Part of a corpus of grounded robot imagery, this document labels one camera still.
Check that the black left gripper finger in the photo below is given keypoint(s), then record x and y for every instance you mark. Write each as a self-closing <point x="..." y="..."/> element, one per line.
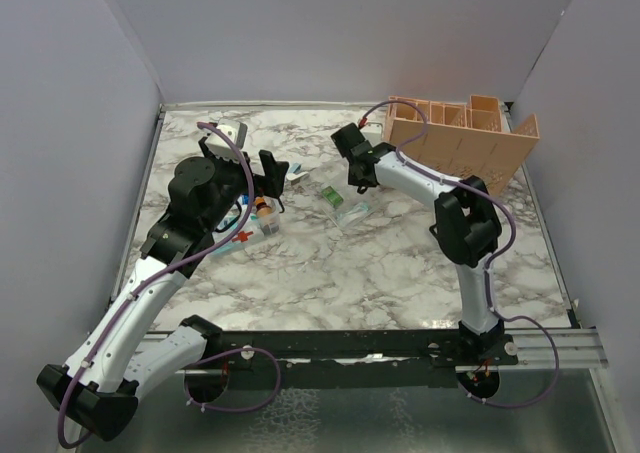
<point x="267" y="182"/>
<point x="282" y="168"/>

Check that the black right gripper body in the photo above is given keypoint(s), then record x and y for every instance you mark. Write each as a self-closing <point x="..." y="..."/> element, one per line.
<point x="353" y="180"/>

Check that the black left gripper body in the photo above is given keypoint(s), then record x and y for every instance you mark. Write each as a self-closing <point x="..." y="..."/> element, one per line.
<point x="232" y="179"/>

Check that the brown bottle orange cap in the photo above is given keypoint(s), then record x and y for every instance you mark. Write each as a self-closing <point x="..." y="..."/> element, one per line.
<point x="266" y="216"/>

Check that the green medicine box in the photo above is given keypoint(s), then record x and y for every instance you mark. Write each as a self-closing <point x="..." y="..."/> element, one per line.
<point x="332" y="197"/>

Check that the clear bandage packet teal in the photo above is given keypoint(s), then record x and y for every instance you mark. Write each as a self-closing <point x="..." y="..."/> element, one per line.
<point x="355" y="214"/>

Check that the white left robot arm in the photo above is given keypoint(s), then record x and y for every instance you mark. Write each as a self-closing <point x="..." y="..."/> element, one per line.
<point x="97" y="390"/>

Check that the clear plastic kit box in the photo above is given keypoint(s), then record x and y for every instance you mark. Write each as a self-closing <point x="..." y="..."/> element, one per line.
<point x="250" y="233"/>

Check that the white blue nail clipper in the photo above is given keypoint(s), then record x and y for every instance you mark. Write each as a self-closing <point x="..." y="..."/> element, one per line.
<point x="295" y="173"/>

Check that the peach plastic organizer basket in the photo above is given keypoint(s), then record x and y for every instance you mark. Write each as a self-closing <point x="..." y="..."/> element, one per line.
<point x="461" y="140"/>

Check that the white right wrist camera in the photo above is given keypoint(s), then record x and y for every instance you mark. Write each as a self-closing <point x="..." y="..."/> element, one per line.
<point x="373" y="132"/>

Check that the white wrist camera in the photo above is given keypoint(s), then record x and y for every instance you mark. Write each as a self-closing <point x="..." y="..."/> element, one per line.
<point x="373" y="132"/>
<point x="224" y="139"/>

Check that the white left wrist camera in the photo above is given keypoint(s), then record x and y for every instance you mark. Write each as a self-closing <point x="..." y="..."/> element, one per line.
<point x="224" y="139"/>

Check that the black mounting rail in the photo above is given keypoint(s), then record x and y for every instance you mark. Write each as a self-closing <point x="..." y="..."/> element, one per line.
<point x="345" y="359"/>

